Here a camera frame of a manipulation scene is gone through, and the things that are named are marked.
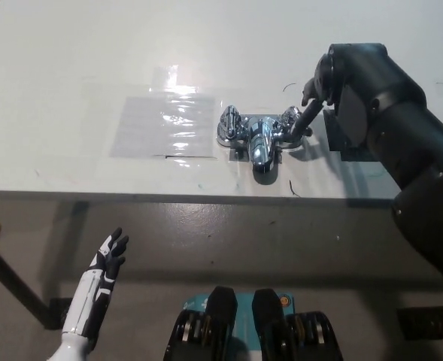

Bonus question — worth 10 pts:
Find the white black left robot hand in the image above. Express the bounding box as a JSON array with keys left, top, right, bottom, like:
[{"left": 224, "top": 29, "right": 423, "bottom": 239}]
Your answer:
[{"left": 61, "top": 226, "right": 130, "bottom": 341}]

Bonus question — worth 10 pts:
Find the black metal table frame bar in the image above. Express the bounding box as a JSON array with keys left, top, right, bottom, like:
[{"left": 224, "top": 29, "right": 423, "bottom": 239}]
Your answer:
[{"left": 0, "top": 231, "right": 71, "bottom": 331}]

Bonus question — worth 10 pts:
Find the black tape square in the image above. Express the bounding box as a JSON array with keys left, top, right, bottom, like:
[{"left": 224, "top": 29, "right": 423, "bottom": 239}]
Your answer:
[{"left": 323, "top": 108, "right": 386, "bottom": 162}]

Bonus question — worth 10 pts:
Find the clear plastic sheet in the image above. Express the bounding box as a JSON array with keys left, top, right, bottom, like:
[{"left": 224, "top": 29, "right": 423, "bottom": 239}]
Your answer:
[{"left": 109, "top": 96, "right": 218, "bottom": 159}]

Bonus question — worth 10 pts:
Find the chrome faucet lever handle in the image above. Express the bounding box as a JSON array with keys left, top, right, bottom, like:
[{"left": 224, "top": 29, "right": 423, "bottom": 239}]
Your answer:
[
  {"left": 220, "top": 105, "right": 242, "bottom": 141},
  {"left": 281, "top": 106, "right": 314, "bottom": 138}
]

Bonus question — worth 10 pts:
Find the black metal table foot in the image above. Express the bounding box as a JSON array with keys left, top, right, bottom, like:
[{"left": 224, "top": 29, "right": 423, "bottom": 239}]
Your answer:
[{"left": 396, "top": 306, "right": 443, "bottom": 332}]

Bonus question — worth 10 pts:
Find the grey table leg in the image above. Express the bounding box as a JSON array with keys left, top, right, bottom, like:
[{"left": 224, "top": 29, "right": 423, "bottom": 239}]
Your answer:
[{"left": 50, "top": 202, "right": 91, "bottom": 302}]

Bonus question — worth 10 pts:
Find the chrome faucet body with spout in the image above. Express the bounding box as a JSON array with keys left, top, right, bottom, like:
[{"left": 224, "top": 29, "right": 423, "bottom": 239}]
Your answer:
[{"left": 215, "top": 116, "right": 305, "bottom": 176}]

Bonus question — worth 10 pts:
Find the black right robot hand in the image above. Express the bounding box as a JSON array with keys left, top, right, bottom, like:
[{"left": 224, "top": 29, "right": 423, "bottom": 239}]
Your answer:
[{"left": 289, "top": 43, "right": 429, "bottom": 151}]

